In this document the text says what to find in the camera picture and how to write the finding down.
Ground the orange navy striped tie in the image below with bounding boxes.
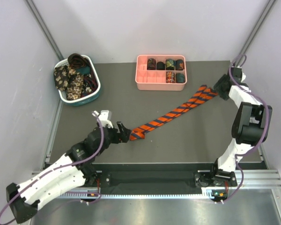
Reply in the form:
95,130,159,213
129,85,218,141

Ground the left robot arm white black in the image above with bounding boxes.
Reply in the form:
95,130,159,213
6,122,131,224

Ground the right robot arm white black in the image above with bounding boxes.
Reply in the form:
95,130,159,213
209,66,273,186

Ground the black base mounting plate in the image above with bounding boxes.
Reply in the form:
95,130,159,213
93,163,237,195

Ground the teal white laundry basket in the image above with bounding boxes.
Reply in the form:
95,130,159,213
54,55,101,106

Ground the dark green rolled tie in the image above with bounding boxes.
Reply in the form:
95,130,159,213
176,73,185,83

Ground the teal orange leaf rolled tie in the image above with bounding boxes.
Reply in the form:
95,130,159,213
175,59,185,71

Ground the dark red striped tie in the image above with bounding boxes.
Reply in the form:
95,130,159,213
81,72,98,98

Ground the pink compartment organizer box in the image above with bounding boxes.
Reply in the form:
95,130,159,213
135,54,187,91

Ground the red orange patterned rolled tie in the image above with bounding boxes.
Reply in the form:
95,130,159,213
166,71,176,83

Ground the green yellow leaf rolled tie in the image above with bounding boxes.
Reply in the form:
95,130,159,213
165,59,175,70

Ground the dark teal tie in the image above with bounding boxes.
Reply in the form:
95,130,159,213
76,66,92,75

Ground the black rolled tie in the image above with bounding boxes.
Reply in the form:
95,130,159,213
156,61,165,70

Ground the dark red floral rolled tie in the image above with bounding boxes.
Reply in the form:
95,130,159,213
147,58,156,70

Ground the brown floral tie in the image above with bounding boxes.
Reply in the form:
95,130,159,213
53,66,84,100

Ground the dark brown rolled tie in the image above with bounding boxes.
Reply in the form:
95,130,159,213
67,53,91,69

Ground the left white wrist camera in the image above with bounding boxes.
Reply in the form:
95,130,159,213
92,110,114,128

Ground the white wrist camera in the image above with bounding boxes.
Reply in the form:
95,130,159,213
241,73,246,83
92,110,114,128

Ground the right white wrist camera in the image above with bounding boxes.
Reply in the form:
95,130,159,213
241,73,246,83

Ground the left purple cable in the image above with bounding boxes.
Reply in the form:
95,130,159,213
0,114,105,225

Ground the grey slotted cable duct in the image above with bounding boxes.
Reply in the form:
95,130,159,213
60,189,228,200

